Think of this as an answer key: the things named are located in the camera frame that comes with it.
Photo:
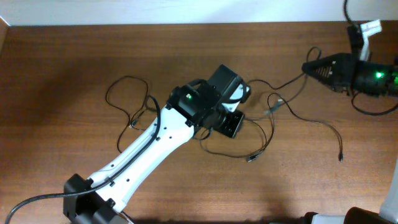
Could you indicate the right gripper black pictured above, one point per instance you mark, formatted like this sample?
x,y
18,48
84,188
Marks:
x,y
339,66

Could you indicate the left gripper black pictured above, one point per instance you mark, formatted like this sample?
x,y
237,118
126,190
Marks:
x,y
229,129

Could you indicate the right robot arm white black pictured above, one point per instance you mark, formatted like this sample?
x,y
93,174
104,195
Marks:
x,y
388,210

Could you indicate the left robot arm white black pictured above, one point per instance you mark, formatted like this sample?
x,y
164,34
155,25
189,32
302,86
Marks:
x,y
108,190

